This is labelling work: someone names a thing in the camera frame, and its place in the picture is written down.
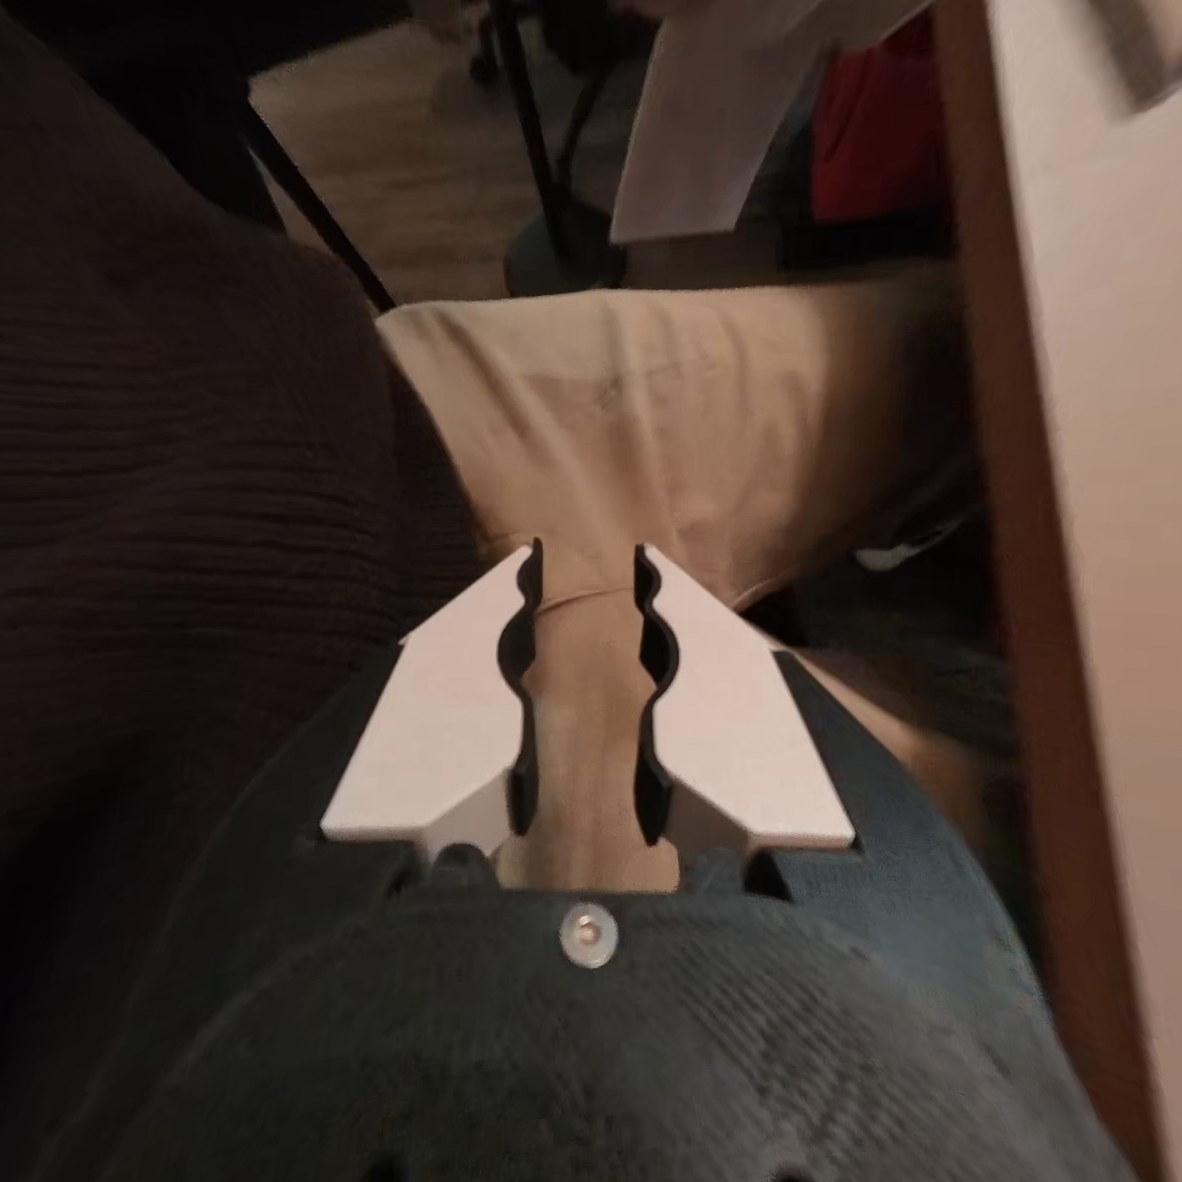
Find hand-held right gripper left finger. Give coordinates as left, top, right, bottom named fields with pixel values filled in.
left=317, top=536, right=546, bottom=861

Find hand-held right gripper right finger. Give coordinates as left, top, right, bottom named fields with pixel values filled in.
left=631, top=539, right=858, bottom=864

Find person's beige trousers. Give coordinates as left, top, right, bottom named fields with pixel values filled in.
left=373, top=272, right=993, bottom=893

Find person's dark sweater torso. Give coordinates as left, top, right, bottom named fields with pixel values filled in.
left=0, top=0, right=486, bottom=1182

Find brown table edge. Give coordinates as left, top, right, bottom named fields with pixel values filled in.
left=927, top=0, right=1174, bottom=1182

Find black stand with round base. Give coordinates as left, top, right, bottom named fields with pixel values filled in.
left=484, top=0, right=639, bottom=297

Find black metal chair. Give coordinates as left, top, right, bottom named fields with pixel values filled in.
left=241, top=118, right=400, bottom=318

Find red cloth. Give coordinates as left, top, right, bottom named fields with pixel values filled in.
left=810, top=14, right=956, bottom=228

